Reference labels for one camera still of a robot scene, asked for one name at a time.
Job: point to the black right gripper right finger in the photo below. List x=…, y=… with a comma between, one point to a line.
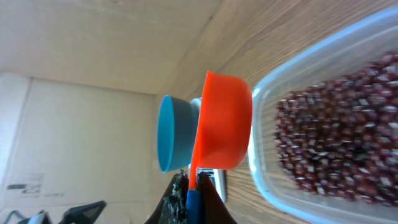
x=213, y=209

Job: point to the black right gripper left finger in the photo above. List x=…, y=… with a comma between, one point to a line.
x=171, y=208

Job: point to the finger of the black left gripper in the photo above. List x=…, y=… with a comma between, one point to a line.
x=85, y=214

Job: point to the red measuring scoop blue handle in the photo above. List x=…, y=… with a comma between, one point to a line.
x=223, y=132

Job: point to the white digital kitchen scale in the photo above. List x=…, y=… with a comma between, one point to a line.
x=216, y=176

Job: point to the blue bowl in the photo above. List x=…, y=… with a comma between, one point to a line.
x=176, y=132

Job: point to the clear plastic container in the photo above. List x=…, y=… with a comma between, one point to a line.
x=342, y=53

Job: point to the red beans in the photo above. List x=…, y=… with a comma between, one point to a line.
x=338, y=138

